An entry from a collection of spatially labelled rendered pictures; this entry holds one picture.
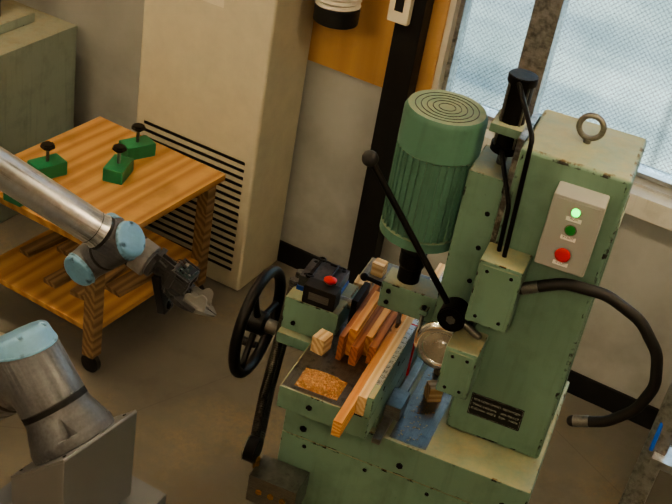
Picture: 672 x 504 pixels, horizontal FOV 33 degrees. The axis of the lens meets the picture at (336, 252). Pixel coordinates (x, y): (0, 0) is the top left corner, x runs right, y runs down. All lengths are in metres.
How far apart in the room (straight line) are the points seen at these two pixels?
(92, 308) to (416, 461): 1.47
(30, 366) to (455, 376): 0.89
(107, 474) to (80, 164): 1.61
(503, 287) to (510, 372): 0.27
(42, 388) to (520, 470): 1.04
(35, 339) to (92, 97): 2.43
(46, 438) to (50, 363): 0.16
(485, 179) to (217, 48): 1.78
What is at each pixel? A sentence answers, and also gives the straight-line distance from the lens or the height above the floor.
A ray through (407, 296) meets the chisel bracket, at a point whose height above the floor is 1.05.
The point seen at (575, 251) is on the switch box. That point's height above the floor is 1.37.
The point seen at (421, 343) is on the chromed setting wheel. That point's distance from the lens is 2.49.
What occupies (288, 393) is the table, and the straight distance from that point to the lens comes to 2.49.
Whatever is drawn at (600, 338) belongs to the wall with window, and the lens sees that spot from 4.05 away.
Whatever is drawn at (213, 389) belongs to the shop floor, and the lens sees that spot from 3.85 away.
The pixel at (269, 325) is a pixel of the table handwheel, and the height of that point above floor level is 0.82.
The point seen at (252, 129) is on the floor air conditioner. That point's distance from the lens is 3.96.
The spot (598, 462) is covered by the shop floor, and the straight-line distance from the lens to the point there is 3.96.
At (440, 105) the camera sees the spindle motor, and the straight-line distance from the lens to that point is 2.38.
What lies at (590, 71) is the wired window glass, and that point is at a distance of 3.77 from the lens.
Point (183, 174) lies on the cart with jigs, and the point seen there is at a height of 0.53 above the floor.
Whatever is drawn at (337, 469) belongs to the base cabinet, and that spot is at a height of 0.66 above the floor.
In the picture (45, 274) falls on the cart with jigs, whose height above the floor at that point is 0.18.
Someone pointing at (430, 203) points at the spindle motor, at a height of 1.32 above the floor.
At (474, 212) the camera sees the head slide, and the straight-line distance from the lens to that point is 2.37.
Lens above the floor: 2.48
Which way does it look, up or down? 32 degrees down
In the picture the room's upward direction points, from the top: 11 degrees clockwise
